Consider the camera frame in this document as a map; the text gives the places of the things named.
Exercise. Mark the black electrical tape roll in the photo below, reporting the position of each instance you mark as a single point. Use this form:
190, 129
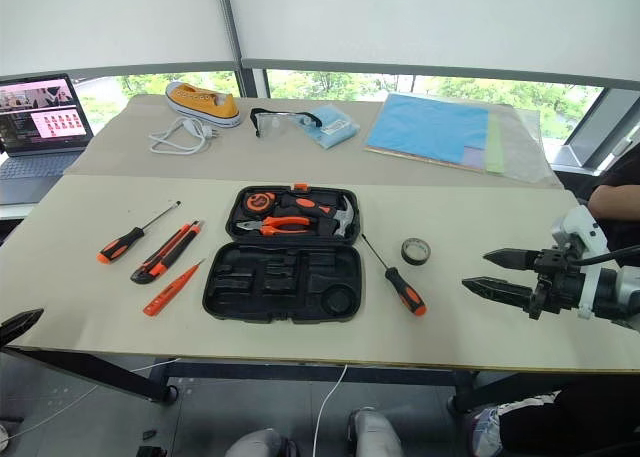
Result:
406, 257

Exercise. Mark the grey window post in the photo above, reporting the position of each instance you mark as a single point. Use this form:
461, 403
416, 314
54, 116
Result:
247, 79

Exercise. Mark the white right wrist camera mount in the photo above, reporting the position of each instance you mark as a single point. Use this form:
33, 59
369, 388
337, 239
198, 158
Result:
580, 227

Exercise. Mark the clear safety glasses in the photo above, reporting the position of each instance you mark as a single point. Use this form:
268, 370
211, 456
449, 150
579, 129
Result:
260, 119

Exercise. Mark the yellow canvas sneaker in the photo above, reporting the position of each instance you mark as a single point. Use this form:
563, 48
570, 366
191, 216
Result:
210, 106

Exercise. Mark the blue paper sheet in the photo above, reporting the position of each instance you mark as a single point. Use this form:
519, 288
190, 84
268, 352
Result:
425, 127

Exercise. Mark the grey rounded shape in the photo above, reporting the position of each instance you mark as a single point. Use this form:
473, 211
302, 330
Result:
260, 444
375, 434

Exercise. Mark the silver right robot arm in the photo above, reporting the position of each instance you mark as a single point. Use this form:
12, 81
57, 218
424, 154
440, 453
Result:
625, 292

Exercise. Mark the white roller blind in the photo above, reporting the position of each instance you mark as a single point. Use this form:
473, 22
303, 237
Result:
425, 22
100, 22

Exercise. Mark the seated person's black trousers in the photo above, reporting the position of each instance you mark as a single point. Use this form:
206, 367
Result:
590, 422

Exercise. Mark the black orange utility knife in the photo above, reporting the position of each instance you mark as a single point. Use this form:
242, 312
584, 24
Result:
160, 259

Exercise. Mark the orange voltage tester pen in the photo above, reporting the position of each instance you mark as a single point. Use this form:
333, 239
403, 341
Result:
167, 292

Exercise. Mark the green paper sheet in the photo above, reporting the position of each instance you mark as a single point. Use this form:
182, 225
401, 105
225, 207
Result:
496, 147

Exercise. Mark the person's black shirt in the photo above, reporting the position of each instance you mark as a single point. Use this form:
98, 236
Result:
625, 167

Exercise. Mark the person's bare forearm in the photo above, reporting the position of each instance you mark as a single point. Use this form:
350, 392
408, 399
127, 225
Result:
615, 203

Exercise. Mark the grey white sports shoe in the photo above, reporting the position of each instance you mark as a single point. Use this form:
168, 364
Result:
487, 434

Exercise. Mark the orange black tape measure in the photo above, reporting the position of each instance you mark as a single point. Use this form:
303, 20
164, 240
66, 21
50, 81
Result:
259, 202

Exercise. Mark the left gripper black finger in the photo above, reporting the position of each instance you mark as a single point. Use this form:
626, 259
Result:
17, 324

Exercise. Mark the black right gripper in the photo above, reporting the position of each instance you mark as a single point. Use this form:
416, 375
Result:
556, 283

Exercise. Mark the black orange screwdriver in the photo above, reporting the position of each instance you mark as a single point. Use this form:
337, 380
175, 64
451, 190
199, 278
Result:
120, 247
406, 289

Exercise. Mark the dark window frame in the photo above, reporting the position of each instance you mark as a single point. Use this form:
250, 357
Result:
595, 127

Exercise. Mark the black tool case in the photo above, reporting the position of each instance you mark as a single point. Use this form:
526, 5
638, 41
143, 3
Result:
280, 287

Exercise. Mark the blue paper sheets stack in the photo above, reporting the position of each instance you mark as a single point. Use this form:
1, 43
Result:
520, 147

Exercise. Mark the blue packet in plastic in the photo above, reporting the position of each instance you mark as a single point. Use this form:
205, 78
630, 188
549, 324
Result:
332, 124

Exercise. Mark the black table frame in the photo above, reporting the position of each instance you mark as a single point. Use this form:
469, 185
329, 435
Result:
250, 371

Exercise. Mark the grey laptop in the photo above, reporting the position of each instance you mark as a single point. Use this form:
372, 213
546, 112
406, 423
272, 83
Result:
35, 117

